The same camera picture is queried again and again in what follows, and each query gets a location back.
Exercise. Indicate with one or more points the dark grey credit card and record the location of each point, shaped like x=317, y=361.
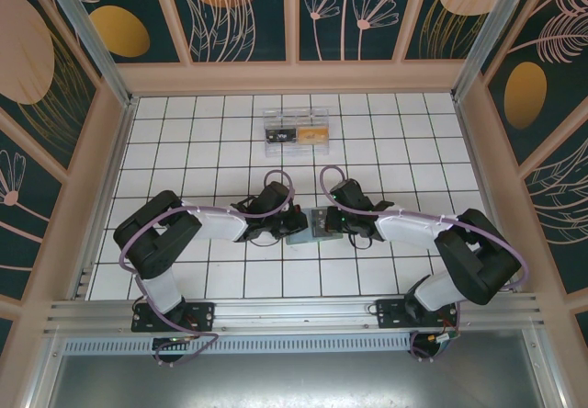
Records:
x=319, y=222

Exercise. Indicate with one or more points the clear cassette case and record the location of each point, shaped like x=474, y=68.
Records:
x=303, y=241

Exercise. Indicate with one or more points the gold credit card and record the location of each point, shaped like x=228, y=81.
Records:
x=312, y=135

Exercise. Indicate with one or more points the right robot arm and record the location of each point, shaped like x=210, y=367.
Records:
x=409, y=231

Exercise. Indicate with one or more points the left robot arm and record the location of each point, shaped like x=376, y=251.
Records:
x=220, y=224

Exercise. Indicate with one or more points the black credit card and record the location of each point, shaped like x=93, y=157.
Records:
x=281, y=136

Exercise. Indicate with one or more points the clear acrylic organizer box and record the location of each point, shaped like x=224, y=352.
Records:
x=298, y=151

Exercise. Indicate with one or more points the grey metal sheet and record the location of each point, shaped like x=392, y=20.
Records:
x=294, y=380

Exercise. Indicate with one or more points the small controller board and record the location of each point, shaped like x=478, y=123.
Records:
x=445, y=338

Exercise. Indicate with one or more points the wide aluminium mounting rail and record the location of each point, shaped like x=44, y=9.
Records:
x=294, y=313

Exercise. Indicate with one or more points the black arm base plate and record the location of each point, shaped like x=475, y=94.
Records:
x=390, y=316
x=202, y=316

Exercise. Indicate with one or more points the aluminium side rail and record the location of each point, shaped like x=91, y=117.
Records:
x=486, y=196
x=106, y=196

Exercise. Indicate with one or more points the wall panel pink flowers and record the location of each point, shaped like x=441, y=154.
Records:
x=349, y=22

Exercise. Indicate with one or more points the wall panel gold oval feathers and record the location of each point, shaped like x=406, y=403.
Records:
x=526, y=95

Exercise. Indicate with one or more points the wall panel pink leaves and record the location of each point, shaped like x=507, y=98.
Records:
x=560, y=206

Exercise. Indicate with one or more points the aluminium frame post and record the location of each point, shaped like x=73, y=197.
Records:
x=491, y=36
x=97, y=45

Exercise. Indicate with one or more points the wall panel single flower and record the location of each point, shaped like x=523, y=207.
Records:
x=18, y=224

